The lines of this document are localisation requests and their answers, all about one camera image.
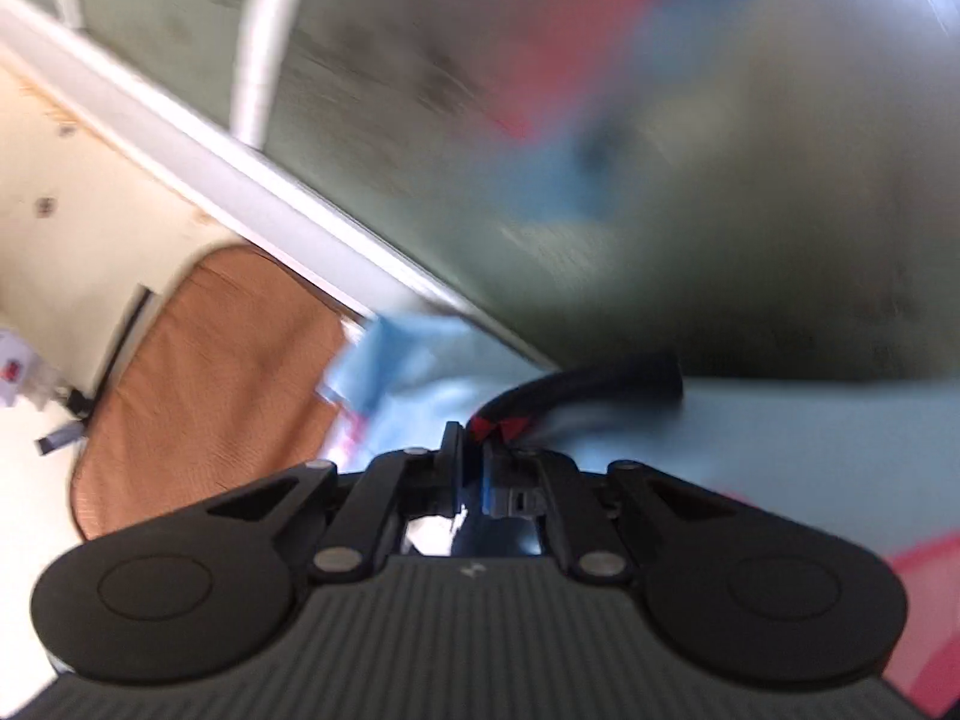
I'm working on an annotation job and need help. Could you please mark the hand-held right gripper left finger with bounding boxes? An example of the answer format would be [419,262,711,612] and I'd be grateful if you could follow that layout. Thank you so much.
[206,420,467,583]

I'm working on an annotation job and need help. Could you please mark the black garment with red trim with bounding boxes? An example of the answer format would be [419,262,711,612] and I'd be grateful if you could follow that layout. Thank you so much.
[469,354,685,445]

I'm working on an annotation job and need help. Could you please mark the white box with red mark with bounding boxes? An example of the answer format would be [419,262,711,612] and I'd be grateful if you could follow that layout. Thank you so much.
[0,326,50,410]

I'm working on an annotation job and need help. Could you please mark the white metal rail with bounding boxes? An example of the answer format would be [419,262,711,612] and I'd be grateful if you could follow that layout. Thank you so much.
[231,0,320,152]

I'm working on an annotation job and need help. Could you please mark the light blue printed bed sheet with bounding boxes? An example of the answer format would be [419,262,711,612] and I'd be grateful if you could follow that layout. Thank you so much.
[319,313,960,717]

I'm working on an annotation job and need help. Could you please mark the brown perforated seat cushion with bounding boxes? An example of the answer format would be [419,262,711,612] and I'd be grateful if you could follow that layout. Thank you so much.
[71,243,355,542]

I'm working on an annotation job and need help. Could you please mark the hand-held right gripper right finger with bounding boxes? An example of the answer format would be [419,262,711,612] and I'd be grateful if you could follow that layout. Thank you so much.
[480,441,740,583]

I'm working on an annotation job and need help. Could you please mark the frosted glass window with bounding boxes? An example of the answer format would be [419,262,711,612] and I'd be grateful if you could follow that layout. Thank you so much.
[0,0,960,391]

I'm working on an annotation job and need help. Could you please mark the black cushion strap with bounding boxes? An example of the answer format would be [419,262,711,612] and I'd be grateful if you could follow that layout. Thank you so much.
[67,283,155,421]

